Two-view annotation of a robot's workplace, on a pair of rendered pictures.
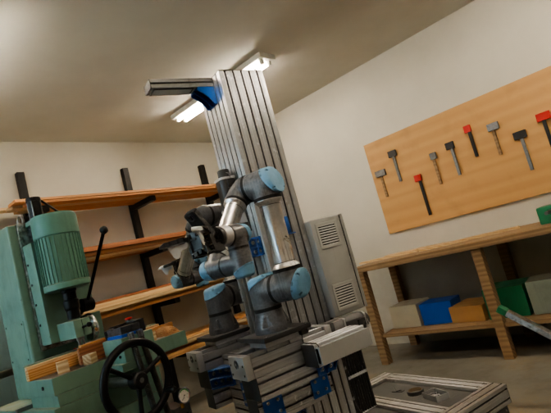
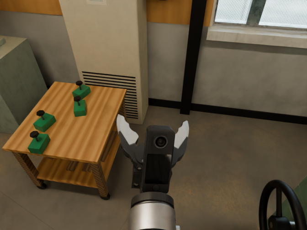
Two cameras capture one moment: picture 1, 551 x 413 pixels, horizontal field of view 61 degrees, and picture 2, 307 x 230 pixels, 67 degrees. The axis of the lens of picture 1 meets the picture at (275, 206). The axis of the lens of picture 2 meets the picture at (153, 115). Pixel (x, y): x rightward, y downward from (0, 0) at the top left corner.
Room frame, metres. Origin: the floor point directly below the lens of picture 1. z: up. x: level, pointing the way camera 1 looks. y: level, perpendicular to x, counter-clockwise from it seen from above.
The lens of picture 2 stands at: (1.72, 0.13, 1.59)
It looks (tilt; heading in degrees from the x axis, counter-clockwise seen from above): 44 degrees down; 148
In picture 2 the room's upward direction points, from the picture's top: straight up
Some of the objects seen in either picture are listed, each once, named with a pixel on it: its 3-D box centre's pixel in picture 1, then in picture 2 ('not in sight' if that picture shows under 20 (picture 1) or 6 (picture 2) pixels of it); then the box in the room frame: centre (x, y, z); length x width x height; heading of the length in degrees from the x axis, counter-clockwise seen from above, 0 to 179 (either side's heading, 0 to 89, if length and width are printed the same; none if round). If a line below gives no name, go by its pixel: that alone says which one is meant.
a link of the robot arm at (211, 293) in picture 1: (217, 297); not in sight; (2.38, 0.40, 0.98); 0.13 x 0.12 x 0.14; 137
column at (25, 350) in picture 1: (37, 308); not in sight; (2.07, 1.13, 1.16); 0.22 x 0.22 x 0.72; 53
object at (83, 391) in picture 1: (96, 381); not in sight; (1.86, 0.85, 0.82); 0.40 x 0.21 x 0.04; 143
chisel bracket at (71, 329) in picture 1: (75, 330); not in sight; (1.91, 0.91, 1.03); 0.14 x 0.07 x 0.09; 53
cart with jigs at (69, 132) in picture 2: not in sight; (79, 135); (0.51, 0.25, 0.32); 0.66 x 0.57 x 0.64; 138
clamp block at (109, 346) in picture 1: (129, 347); not in sight; (1.85, 0.69, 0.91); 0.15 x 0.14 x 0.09; 143
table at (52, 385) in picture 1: (120, 360); not in sight; (1.90, 0.76, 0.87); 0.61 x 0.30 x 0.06; 143
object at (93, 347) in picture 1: (107, 347); not in sight; (1.89, 0.79, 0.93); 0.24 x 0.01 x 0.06; 143
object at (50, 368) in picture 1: (109, 347); not in sight; (1.99, 0.82, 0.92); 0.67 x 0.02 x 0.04; 143
